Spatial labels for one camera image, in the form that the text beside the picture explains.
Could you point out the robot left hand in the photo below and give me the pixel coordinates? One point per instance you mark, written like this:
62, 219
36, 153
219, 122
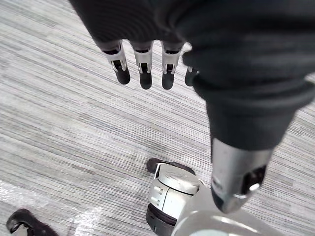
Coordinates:
221, 61

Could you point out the dark robot left foot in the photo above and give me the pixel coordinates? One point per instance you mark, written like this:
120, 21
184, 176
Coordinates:
157, 165

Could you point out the dark robot foot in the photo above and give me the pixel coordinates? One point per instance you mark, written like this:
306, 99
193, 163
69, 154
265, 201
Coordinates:
157, 165
25, 225

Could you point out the silver robot left leg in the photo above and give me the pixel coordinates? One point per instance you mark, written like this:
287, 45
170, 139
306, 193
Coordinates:
192, 204

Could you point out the clear plastic sheet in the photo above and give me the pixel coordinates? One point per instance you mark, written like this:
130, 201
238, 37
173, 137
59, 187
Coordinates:
49, 209

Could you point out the dark robot right foot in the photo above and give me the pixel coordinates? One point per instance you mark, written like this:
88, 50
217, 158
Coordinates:
25, 225

